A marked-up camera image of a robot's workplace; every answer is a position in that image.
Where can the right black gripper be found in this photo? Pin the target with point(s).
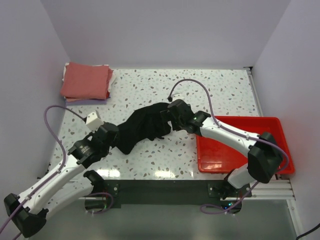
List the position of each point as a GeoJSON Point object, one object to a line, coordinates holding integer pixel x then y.
{"type": "Point", "coordinates": [175, 127]}

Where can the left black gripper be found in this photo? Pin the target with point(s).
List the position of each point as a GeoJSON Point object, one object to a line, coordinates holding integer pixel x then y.
{"type": "Point", "coordinates": [93, 133]}

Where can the black t-shirt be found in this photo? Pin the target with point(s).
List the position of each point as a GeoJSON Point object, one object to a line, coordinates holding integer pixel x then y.
{"type": "Point", "coordinates": [143, 123]}

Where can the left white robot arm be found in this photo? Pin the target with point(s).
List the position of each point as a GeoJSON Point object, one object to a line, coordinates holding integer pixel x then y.
{"type": "Point", "coordinates": [69, 180]}

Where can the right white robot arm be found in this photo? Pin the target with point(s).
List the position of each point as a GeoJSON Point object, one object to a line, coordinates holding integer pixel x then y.
{"type": "Point", "coordinates": [264, 156]}

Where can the folded lavender t-shirt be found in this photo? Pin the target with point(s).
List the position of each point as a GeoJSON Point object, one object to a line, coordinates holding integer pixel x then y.
{"type": "Point", "coordinates": [85, 102]}

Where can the red plastic bin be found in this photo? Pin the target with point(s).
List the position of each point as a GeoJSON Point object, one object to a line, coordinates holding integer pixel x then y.
{"type": "Point", "coordinates": [215, 157]}

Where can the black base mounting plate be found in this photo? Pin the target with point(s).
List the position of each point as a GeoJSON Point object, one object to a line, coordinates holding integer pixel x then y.
{"type": "Point", "coordinates": [163, 192]}

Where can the folded pink t-shirt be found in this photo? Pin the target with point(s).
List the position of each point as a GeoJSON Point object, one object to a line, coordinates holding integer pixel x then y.
{"type": "Point", "coordinates": [82, 82]}

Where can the folded white t-shirt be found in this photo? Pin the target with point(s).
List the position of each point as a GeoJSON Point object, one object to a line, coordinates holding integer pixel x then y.
{"type": "Point", "coordinates": [64, 70]}

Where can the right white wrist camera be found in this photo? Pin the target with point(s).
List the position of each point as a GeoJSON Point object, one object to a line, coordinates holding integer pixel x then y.
{"type": "Point", "coordinates": [175, 96]}

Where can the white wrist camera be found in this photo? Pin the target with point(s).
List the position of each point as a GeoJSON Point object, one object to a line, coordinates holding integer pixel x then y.
{"type": "Point", "coordinates": [93, 121]}
{"type": "Point", "coordinates": [175, 96]}

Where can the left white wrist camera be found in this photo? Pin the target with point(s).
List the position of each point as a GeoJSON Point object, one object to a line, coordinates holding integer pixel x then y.
{"type": "Point", "coordinates": [93, 121]}

